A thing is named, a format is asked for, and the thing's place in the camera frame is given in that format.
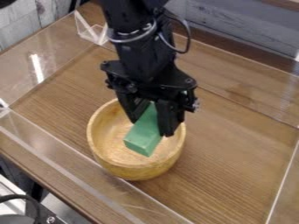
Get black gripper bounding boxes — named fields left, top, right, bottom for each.
left=100, top=38, right=199, bottom=137

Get green rectangular block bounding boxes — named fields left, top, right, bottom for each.
left=124, top=103, right=163, bottom=157

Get black cable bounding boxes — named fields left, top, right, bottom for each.
left=0, top=194, right=44, bottom=224

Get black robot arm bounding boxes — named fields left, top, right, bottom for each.
left=98, top=0, right=198, bottom=137

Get brown wooden bowl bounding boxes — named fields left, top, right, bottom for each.
left=87, top=99, right=186, bottom=181

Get clear acrylic tray wall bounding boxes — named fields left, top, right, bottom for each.
left=0, top=109, right=193, bottom=224

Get clear acrylic corner bracket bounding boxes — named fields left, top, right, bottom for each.
left=74, top=10, right=108, bottom=46

